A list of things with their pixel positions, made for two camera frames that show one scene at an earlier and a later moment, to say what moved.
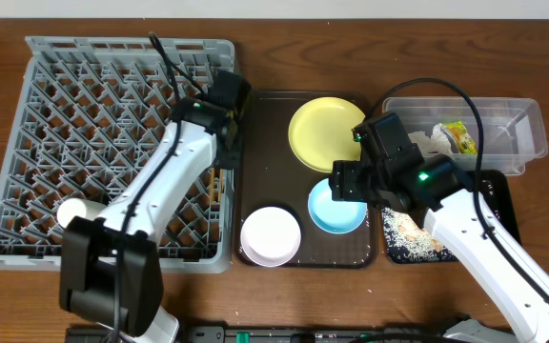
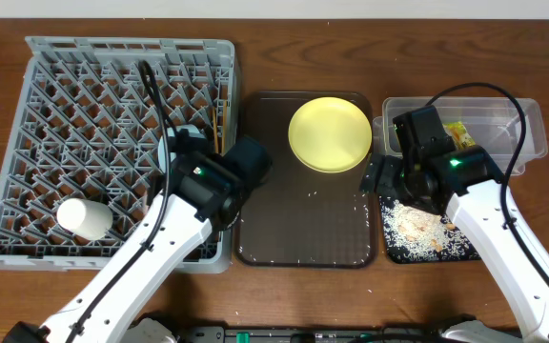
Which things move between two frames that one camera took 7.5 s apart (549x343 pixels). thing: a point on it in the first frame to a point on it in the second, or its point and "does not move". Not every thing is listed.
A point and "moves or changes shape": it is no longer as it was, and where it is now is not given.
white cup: x=77 y=207 does not move
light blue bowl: x=332 y=215 moves or changes shape
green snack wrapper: x=458 y=137 does not move
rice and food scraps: x=407 y=242 does not move
